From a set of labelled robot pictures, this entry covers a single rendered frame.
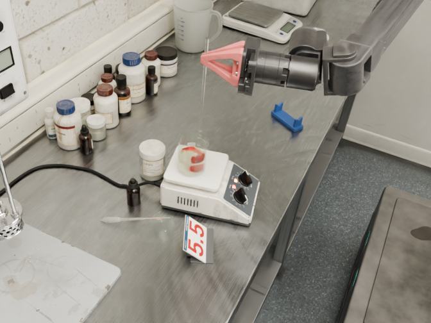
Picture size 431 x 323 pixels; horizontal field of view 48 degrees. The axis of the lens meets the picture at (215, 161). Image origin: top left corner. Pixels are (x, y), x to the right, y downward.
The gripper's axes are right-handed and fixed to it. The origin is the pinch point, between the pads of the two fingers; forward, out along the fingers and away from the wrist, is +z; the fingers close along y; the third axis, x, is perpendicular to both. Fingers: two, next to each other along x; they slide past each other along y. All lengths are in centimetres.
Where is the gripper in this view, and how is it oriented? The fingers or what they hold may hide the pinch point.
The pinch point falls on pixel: (205, 58)
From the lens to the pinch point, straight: 87.3
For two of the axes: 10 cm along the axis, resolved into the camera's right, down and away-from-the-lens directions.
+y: -1.5, 6.2, -7.7
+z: -9.9, -1.6, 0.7
